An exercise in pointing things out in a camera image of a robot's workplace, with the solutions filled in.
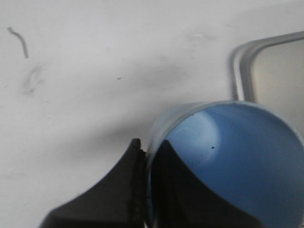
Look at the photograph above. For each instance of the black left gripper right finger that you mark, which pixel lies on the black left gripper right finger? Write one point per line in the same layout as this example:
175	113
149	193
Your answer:
181	200

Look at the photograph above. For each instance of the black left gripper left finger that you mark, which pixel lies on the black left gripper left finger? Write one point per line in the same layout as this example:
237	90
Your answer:
116	201

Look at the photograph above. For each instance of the light blue plastic cup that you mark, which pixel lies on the light blue plastic cup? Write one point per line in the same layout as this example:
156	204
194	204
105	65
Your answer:
246	154

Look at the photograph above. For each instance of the silver electronic kitchen scale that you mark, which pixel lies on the silver electronic kitchen scale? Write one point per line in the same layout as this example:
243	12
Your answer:
268	68

